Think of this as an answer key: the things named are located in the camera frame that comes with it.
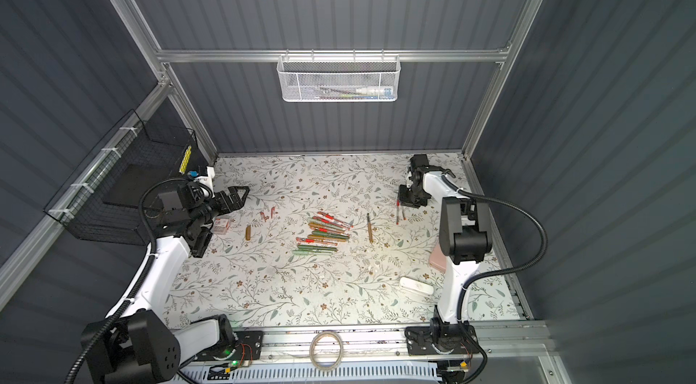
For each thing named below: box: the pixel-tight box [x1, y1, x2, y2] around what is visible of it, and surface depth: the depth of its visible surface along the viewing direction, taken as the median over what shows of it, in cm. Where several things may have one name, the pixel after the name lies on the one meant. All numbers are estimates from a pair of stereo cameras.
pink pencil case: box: [429, 242, 446, 273], surface depth 88 cm
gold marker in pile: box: [308, 222, 352, 236], surface depth 98 cm
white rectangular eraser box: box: [399, 277, 435, 296], surface depth 83 cm
